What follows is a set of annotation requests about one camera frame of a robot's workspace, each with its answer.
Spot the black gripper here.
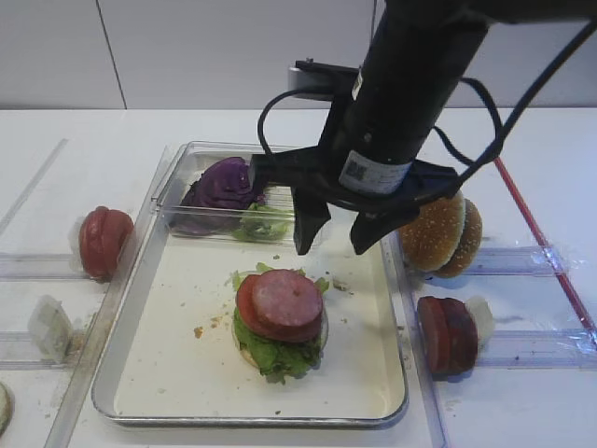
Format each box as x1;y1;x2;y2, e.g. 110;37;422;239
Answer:
249;60;460;256

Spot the sausage patty slice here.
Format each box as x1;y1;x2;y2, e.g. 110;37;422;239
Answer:
252;270;323;328

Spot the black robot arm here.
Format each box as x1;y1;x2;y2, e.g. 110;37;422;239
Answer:
250;1;596;255

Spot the green lettuce in container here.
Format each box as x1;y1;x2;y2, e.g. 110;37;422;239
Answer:
231;203;294;243

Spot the tomato slice on burger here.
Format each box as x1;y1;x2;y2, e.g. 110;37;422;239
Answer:
236;273;323;344

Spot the green lettuce on bun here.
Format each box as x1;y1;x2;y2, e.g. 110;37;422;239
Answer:
229;263;329;384

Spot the sliced tomato stack left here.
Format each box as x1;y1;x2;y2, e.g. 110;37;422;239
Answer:
78;205;133;280

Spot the sesame bun front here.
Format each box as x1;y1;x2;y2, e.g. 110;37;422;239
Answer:
397;192;465;272

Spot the sesame bun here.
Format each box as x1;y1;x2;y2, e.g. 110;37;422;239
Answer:
437;199;482;278
397;192;465;272

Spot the purple cabbage wedge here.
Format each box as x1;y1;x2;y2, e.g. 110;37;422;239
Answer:
171;157;265;236

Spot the sesame bun back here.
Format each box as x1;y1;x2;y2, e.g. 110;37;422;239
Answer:
437;199;482;278

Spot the clear plastic container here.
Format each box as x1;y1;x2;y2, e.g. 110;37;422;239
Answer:
152;141;295;247

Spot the remaining sausage slice stack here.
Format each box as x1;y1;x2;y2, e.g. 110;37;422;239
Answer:
417;296;479;377

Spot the bottom bun on tray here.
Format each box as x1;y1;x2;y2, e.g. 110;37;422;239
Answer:
231;308;328;383

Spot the silver metal baking tray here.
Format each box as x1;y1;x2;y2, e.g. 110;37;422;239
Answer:
91;145;409;428

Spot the clear acrylic track lower right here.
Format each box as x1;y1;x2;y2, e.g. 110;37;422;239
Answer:
431;329;597;372

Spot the red thin rod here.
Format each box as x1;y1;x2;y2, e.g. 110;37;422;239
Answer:
493;158;596;331

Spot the clear acrylic track upper left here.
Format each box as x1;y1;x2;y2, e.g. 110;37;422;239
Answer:
1;253;107;281

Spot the clear acrylic strip far left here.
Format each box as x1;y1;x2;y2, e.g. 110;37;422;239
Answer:
0;138;69;234

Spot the clear acrylic track lower left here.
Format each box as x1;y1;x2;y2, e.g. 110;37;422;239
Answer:
1;331;86;371

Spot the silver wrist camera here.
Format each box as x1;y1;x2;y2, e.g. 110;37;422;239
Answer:
287;66;333;102

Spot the black cable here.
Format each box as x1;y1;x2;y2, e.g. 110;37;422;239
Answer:
257;18;597;197

